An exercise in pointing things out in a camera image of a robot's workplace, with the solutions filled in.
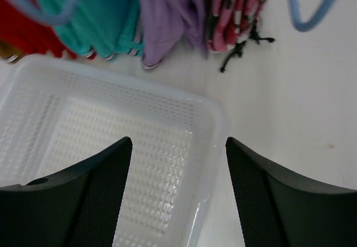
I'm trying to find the teal trousers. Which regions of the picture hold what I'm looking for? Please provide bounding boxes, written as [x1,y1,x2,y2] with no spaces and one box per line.
[25,0,144,62]

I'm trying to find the empty light blue hanger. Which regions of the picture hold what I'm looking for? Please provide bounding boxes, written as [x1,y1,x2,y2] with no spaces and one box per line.
[284,0,344,32]

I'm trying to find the white plastic mesh basket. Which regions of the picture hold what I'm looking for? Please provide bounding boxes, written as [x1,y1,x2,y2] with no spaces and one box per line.
[1,55,226,246]

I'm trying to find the red trousers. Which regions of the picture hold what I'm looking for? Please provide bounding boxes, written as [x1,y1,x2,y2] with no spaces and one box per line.
[1,0,77,59]

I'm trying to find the pink floral trousers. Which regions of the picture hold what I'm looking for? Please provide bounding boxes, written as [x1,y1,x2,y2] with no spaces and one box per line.
[205,0,276,73]

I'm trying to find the purple trousers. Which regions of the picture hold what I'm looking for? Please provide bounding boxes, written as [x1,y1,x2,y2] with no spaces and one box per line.
[139,0,208,70]

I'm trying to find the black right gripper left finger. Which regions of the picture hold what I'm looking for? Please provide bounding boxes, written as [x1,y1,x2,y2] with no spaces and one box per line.
[1,137,132,246]

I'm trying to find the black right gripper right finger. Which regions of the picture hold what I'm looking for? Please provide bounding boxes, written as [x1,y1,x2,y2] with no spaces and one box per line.
[225,137,356,246]

